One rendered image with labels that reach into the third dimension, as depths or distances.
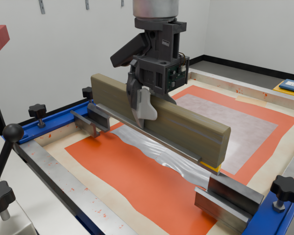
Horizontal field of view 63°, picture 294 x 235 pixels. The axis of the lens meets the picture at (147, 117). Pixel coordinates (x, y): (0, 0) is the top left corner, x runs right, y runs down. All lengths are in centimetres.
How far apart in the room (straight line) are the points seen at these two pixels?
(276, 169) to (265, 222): 21
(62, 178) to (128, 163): 16
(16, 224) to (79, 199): 15
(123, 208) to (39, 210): 16
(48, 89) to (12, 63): 43
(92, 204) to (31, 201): 10
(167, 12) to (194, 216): 37
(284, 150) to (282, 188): 29
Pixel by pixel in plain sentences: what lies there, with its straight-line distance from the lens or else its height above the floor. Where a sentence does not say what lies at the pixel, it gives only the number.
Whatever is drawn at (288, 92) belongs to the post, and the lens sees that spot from 112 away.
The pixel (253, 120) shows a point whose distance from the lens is 83.
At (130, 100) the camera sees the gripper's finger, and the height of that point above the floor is 115.
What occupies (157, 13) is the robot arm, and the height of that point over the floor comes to 130.
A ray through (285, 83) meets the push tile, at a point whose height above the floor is 97.
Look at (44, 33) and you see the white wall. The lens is 256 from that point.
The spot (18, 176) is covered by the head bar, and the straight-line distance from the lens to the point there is 50.
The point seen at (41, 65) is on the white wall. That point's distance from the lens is 259.
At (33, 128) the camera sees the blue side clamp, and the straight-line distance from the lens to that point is 70.
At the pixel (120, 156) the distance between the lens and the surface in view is 62.
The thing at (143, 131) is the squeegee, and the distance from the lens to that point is 49.
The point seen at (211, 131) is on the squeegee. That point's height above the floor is 113.
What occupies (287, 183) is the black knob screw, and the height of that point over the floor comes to 106.
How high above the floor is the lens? 135
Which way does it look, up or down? 30 degrees down
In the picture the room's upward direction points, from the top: straight up
